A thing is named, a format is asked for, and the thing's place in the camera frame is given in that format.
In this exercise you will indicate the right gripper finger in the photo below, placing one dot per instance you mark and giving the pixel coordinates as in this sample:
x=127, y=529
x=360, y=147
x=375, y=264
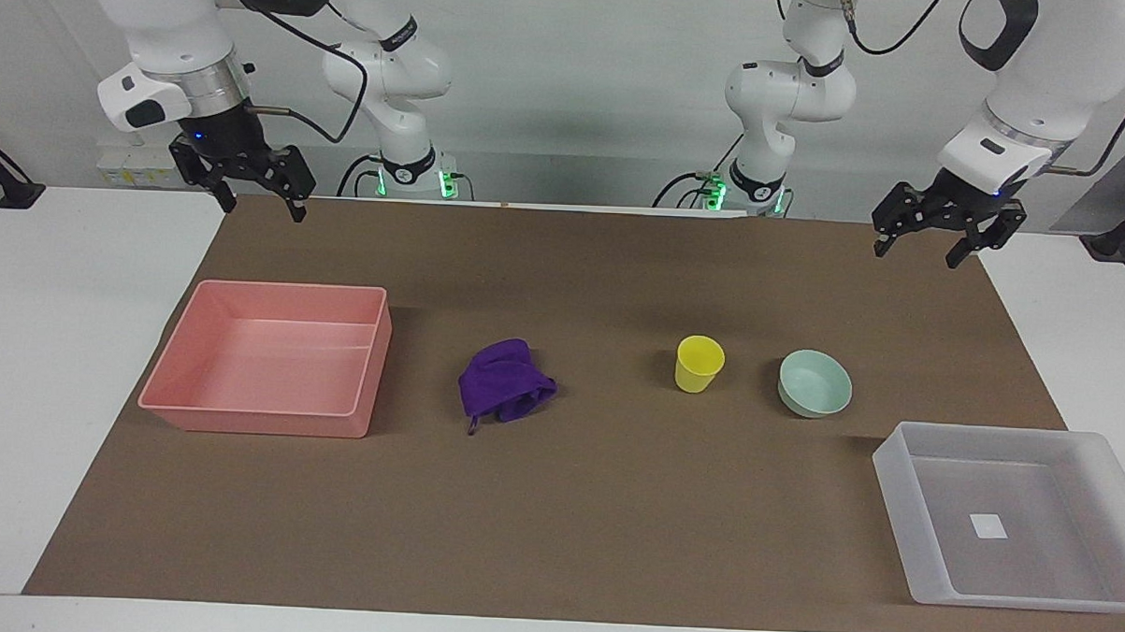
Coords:
x=294, y=176
x=219, y=181

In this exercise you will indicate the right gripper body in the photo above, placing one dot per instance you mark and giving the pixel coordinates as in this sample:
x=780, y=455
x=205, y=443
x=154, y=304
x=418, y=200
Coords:
x=224, y=136

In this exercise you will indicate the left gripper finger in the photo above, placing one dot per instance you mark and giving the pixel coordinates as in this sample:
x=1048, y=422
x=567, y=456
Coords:
x=906, y=211
x=994, y=233

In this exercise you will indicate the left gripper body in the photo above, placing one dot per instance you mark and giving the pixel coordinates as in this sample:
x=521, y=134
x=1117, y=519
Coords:
x=974, y=199

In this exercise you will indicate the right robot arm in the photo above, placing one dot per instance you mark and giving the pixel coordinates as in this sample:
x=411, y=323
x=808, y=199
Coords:
x=161, y=21

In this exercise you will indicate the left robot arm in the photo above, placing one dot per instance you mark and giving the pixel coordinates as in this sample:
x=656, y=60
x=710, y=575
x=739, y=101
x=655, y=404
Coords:
x=1049, y=62

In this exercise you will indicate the pink plastic box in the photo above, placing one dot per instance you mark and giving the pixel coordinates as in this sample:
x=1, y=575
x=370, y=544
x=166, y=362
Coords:
x=270, y=381

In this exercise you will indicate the clear plastic box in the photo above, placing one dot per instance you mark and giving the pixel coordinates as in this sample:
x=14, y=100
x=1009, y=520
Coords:
x=1014, y=519

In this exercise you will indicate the black stand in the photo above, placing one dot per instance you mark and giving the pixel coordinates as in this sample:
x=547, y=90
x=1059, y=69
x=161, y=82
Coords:
x=1113, y=237
x=10, y=183

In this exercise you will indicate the pale green bowl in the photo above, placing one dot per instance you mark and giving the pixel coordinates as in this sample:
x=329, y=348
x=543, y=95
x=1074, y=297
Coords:
x=815, y=386

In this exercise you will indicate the yellow plastic cup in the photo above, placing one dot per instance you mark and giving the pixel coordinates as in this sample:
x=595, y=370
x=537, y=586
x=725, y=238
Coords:
x=697, y=366

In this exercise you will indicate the white paper label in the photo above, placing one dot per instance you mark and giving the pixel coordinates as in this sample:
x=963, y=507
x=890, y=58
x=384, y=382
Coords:
x=988, y=526

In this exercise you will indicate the purple cloth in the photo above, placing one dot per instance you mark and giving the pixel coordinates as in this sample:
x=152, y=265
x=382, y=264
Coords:
x=504, y=381

